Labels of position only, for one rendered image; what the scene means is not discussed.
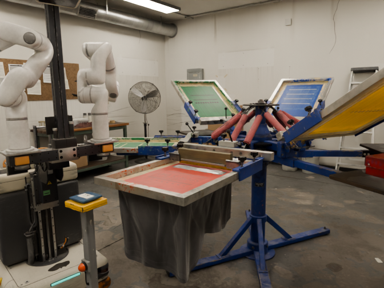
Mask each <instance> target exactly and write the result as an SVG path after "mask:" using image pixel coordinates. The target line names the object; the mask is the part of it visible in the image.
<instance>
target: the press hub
mask: <svg viewBox="0 0 384 288"><path fill-rule="evenodd" d="M242 106H255V107H256V108H255V117H256V116H257V115H260V114H261V112H262V110H261V109H260V108H259V109H258V106H260V107H261V108H262V109H263V108H264V107H265V106H279V104H272V103H264V101H263V100H262V99H260V100H259V101H258V103H253V104H252V103H250V104H243V105H242ZM264 112H266V108H265V109H264ZM264 112H263V113H262V115H261V116H262V117H263V119H262V121H261V123H260V125H259V127H258V129H257V131H256V133H255V135H254V137H253V139H252V141H259V142H258V143H255V144H254V146H259V148H257V149H255V150H260V151H265V150H266V148H264V146H272V144H270V143H266V142H264V141H272V139H276V138H272V135H271V134H270V131H269V130H268V128H267V124H266V118H265V117H264ZM269 162H270V161H264V160H263V164H262V170H261V171H259V172H257V173H255V174H253V175H252V176H251V213H250V217H252V218H253V222H252V224H251V233H250V237H249V238H248V239H247V243H246V244H244V245H242V246H241V247H240V248H243V247H248V248H249V249H250V250H252V251H253V254H252V255H248V256H245V258H248V259H250V260H255V259H254V251H259V246H258V231H257V219H262V229H263V241H264V250H265V260H266V261H267V260H270V259H272V258H273V257H274V256H275V250H274V249H270V250H268V241H267V239H266V238H265V222H266V221H267V214H266V175H267V165H268V164H269Z"/></svg>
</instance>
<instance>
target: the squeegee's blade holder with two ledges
mask: <svg viewBox="0 0 384 288"><path fill-rule="evenodd" d="M181 161H188V162H196V163H203V164H208V165H215V166H223V167H225V166H226V165H223V164H218V163H211V162H203V161H195V160H190V159H183V158H182V159H181Z"/></svg>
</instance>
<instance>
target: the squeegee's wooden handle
mask: <svg viewBox="0 0 384 288"><path fill-rule="evenodd" d="M178 153H179V154H180V159H182V158H183V159H190V160H195V161H203V162H211V163H218V164H223V165H226V160H233V154H231V153H222V152H216V151H206V150H197V149H187V148H182V147H180V148H178Z"/></svg>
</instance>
